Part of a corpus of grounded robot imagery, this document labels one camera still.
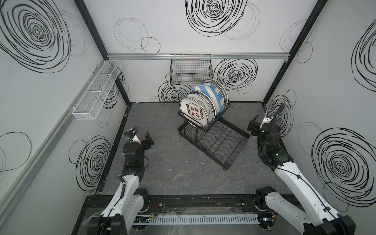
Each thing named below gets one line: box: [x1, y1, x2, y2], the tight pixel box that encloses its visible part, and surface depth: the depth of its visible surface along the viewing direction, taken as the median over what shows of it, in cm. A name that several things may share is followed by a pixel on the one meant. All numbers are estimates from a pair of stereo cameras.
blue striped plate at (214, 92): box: [190, 82, 226, 115], surface depth 79 cm
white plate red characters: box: [179, 96, 210, 128], surface depth 77 cm
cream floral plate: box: [202, 78, 229, 107], surface depth 78 cm
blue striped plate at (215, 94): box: [194, 82, 226, 116], surface depth 79 cm
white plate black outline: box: [184, 93, 215, 127], surface depth 77 cm
